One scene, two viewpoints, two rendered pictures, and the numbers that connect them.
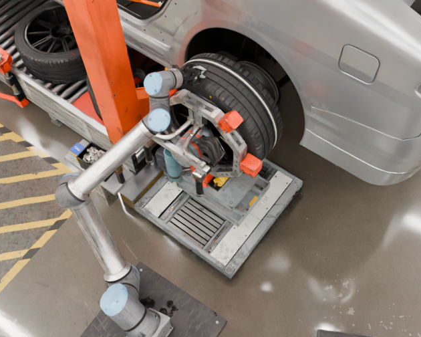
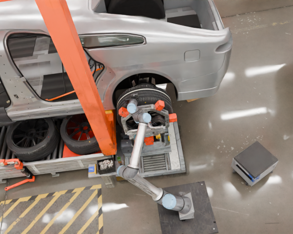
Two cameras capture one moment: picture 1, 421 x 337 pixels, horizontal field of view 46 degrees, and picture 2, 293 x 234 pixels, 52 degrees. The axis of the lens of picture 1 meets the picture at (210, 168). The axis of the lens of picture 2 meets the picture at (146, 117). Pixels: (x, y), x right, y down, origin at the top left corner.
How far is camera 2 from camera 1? 1.42 m
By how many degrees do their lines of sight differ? 21
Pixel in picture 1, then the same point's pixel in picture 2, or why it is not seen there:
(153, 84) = (132, 107)
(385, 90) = (204, 58)
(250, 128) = (166, 103)
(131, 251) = (140, 194)
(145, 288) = not seen: hidden behind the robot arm
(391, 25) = (197, 36)
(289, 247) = (193, 145)
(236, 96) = (154, 95)
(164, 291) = (174, 191)
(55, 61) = (43, 145)
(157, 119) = (146, 117)
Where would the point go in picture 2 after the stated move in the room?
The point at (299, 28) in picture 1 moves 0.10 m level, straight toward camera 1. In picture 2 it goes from (164, 56) to (169, 62)
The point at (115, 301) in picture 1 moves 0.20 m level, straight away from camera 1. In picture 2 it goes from (171, 200) to (152, 197)
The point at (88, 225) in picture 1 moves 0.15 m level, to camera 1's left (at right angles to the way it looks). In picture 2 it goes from (140, 181) to (129, 191)
